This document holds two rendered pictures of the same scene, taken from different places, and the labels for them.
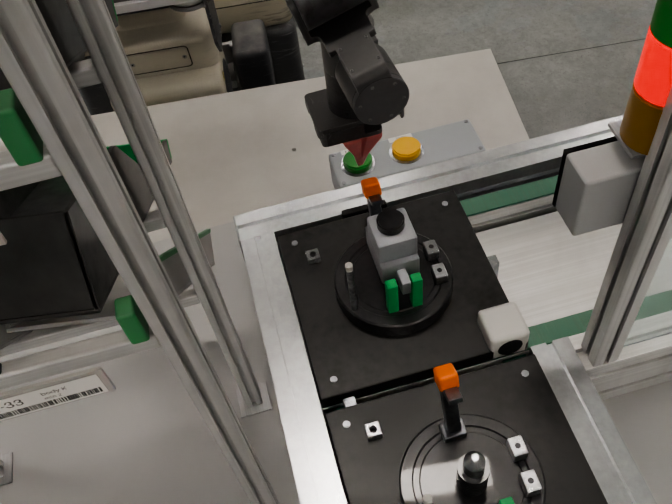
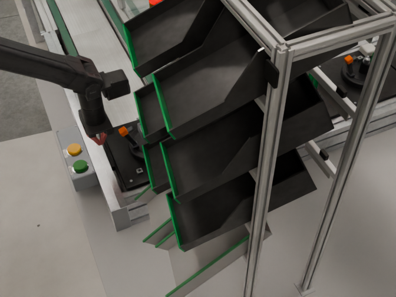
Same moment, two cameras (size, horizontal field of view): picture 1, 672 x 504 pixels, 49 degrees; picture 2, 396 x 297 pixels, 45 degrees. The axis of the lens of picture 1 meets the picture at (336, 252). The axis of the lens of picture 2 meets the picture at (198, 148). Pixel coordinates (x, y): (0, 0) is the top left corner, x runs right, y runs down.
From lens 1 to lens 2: 1.11 m
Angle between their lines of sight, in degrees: 61
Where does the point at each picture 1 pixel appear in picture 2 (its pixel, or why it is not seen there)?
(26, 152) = not seen: hidden behind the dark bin
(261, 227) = (118, 198)
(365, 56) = (116, 74)
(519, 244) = (121, 122)
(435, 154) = (78, 140)
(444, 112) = (23, 162)
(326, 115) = (102, 125)
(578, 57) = not seen: outside the picture
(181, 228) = not seen: hidden behind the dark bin
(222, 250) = (109, 245)
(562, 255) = (126, 110)
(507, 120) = (34, 138)
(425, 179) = (91, 144)
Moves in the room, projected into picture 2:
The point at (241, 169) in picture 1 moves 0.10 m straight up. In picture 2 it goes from (50, 249) to (40, 230)
